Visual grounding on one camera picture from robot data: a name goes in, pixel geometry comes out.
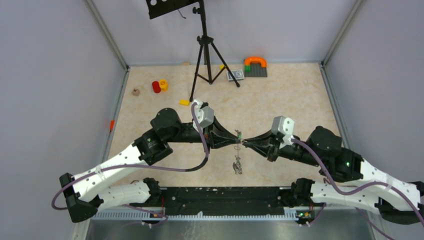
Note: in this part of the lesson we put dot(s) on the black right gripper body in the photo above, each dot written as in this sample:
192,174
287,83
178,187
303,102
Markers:
286,151

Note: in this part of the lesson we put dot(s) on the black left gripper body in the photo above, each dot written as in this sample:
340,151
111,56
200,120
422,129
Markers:
207,132

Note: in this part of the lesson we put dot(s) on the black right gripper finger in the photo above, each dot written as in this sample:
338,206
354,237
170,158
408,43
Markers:
265,137
262,147

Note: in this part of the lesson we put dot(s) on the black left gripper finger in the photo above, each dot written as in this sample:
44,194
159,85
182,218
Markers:
221,129
228,139

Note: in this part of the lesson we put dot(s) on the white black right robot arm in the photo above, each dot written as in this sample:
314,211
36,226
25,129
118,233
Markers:
349,179

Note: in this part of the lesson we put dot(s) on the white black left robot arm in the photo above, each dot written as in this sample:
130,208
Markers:
94,190

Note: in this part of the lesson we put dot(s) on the yellow lego brick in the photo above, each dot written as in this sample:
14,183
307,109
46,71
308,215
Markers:
184,102

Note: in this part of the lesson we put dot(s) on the blue playing card box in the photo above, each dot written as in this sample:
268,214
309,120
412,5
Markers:
237,74

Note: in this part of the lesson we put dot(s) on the black tripod stand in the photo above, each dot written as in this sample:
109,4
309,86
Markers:
205,41

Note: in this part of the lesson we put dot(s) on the green lego brick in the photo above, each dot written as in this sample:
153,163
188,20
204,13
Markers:
247,68

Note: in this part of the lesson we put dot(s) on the grey lego baseplate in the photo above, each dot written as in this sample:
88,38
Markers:
256,71

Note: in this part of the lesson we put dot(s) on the yellow plastic cylinder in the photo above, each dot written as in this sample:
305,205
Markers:
164,86

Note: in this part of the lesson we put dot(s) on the orange plastic arch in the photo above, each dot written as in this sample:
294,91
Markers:
256,60

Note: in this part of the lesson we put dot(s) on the red plastic cylinder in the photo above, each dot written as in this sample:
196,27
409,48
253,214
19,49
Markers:
156,87

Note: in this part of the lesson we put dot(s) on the small wooden block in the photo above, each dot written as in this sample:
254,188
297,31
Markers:
136,92

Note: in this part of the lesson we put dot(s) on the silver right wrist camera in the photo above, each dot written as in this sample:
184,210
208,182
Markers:
283,127

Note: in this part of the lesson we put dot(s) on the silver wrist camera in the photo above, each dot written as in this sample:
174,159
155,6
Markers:
203,114
283,127

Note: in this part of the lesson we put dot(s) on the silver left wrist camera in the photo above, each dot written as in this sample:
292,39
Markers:
203,114

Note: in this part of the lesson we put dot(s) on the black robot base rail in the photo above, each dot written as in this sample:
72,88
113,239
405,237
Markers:
236,201

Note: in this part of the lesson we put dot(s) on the black perforated mount plate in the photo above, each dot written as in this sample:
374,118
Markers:
157,8

